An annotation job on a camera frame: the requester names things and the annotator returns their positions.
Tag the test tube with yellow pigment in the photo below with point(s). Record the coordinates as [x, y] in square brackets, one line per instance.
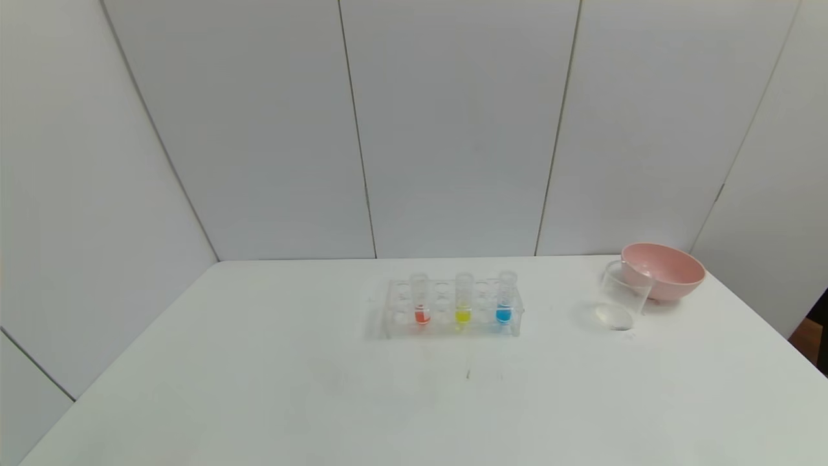
[463, 316]

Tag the pink plastic bowl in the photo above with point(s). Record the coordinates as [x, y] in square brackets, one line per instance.
[673, 268]

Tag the clear plastic beaker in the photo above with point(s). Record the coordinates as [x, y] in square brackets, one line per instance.
[621, 298]

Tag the test tube with blue pigment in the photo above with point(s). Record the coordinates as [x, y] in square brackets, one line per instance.
[504, 315]

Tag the clear acrylic test tube rack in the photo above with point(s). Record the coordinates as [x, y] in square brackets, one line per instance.
[443, 323]

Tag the test tube with red pigment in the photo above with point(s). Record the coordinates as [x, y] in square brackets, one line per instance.
[421, 316]

